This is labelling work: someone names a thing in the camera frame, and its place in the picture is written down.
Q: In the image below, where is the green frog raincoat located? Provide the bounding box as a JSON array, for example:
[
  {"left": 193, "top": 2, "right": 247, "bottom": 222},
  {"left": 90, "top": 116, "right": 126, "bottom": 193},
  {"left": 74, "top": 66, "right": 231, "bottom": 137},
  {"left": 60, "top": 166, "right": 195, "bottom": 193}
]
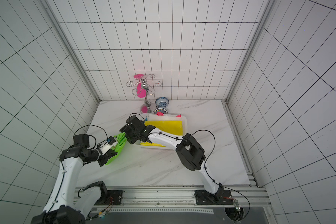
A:
[{"left": 105, "top": 133, "right": 127, "bottom": 165}]

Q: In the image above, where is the white plastic perforated basket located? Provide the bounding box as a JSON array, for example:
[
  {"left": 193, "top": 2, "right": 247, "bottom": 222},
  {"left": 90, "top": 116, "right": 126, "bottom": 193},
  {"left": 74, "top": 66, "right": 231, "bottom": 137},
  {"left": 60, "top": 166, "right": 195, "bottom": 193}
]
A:
[{"left": 142, "top": 113, "right": 188, "bottom": 137}]

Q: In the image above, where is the yellow raincoat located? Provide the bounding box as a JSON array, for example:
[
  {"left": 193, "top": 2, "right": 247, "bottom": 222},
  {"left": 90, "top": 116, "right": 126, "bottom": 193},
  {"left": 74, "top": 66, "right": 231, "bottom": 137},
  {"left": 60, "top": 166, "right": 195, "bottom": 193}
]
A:
[{"left": 145, "top": 120, "right": 186, "bottom": 135}]

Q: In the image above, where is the pink bunny raincoat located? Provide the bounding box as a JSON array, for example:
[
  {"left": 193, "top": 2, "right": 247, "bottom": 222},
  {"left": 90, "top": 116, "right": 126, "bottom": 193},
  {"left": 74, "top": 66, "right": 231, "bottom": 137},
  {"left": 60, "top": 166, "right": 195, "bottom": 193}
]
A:
[{"left": 156, "top": 112, "right": 182, "bottom": 118}]

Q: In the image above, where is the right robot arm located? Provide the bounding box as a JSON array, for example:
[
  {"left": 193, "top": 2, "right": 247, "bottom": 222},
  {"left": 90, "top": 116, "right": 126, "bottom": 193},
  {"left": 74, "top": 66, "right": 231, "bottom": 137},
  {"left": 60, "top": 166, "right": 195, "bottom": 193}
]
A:
[{"left": 119, "top": 115, "right": 224, "bottom": 203}]

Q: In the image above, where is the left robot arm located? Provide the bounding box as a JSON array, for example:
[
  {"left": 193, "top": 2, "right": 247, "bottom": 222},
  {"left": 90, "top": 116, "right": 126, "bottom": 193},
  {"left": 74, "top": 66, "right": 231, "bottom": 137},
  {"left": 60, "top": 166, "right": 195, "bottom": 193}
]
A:
[{"left": 31, "top": 134, "right": 117, "bottom": 224}]

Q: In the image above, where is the blue patterned ceramic cup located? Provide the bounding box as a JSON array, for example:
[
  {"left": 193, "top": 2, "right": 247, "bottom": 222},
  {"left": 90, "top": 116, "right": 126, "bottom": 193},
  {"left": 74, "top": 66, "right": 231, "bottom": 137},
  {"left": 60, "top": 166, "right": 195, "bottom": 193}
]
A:
[{"left": 153, "top": 108, "right": 168, "bottom": 114}]

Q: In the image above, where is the pink wine glass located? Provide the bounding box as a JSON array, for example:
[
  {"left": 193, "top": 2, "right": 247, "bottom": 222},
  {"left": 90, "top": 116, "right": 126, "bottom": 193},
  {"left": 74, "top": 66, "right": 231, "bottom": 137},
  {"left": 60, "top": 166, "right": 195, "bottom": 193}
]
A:
[{"left": 134, "top": 74, "right": 147, "bottom": 99}]

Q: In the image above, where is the blue patterned ceramic bowl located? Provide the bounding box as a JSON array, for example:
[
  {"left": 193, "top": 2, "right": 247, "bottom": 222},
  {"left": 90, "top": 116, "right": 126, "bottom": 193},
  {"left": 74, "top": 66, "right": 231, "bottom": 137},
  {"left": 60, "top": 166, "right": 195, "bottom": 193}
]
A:
[{"left": 155, "top": 97, "right": 169, "bottom": 109}]

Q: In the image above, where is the electronics wiring bundle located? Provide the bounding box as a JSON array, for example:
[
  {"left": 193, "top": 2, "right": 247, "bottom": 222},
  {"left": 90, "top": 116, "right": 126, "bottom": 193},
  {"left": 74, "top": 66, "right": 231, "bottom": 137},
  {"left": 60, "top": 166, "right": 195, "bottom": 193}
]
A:
[{"left": 86, "top": 195, "right": 114, "bottom": 223}]

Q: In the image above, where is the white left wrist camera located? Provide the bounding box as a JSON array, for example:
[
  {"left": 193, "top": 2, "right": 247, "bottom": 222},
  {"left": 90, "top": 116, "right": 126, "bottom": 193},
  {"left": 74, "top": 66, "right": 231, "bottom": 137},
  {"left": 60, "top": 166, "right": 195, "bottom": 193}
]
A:
[{"left": 98, "top": 136, "right": 118, "bottom": 155}]

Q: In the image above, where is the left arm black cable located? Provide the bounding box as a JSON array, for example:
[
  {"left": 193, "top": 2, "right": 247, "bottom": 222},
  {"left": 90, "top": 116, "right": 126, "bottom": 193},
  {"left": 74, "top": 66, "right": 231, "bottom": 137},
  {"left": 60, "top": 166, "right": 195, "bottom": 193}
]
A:
[{"left": 72, "top": 124, "right": 109, "bottom": 141}]

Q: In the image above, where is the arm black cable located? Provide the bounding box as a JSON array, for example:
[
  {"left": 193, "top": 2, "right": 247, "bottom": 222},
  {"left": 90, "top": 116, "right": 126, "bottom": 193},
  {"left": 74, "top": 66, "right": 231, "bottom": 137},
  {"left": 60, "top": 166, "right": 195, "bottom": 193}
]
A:
[
  {"left": 193, "top": 129, "right": 251, "bottom": 222},
  {"left": 72, "top": 124, "right": 109, "bottom": 141}
]

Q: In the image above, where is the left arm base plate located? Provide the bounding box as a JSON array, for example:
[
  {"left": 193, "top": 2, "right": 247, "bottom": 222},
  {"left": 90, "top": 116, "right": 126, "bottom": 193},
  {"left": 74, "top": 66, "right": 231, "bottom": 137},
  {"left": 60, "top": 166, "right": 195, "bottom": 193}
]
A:
[{"left": 95, "top": 190, "right": 124, "bottom": 207}]

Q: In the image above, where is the silver wire cup stand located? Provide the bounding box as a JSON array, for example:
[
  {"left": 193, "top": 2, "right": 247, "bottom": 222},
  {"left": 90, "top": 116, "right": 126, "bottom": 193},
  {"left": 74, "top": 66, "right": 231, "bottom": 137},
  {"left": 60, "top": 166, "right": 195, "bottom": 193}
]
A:
[{"left": 126, "top": 73, "right": 162, "bottom": 113}]

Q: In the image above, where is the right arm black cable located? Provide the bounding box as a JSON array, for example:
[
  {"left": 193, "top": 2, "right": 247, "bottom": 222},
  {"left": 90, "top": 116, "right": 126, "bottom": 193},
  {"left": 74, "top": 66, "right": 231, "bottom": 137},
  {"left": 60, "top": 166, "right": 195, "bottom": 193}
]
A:
[{"left": 193, "top": 129, "right": 251, "bottom": 222}]

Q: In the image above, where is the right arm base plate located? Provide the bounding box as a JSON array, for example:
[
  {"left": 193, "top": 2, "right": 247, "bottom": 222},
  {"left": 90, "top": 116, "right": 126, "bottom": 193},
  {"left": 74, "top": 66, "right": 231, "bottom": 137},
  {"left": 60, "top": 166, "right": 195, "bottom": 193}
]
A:
[{"left": 194, "top": 190, "right": 233, "bottom": 205}]

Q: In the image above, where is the aluminium mounting rail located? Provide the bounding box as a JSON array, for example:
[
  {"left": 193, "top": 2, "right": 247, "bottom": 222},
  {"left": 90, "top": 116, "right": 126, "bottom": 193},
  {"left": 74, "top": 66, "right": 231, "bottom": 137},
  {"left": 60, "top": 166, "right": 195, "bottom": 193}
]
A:
[{"left": 90, "top": 186, "right": 272, "bottom": 216}]

